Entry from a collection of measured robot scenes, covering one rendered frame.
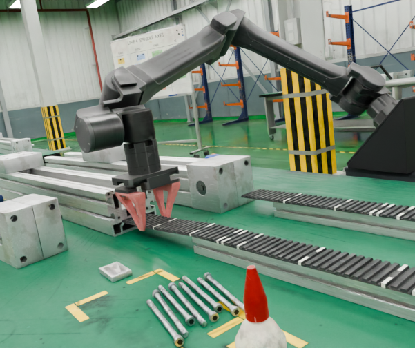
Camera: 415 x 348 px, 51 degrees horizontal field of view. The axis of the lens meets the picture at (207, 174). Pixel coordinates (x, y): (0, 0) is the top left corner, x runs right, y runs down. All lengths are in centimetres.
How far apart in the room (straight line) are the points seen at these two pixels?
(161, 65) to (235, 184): 27
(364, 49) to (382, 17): 69
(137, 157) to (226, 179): 21
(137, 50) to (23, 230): 636
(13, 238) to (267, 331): 53
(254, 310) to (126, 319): 24
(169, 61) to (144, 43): 606
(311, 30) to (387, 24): 531
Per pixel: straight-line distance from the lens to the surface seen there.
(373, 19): 953
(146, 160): 73
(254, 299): 31
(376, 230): 68
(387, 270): 49
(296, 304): 50
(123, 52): 724
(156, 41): 679
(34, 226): 77
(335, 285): 52
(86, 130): 69
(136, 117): 72
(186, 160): 101
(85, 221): 91
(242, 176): 88
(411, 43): 911
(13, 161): 133
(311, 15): 419
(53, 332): 54
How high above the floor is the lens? 102
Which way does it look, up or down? 11 degrees down
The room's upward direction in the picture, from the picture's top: 8 degrees counter-clockwise
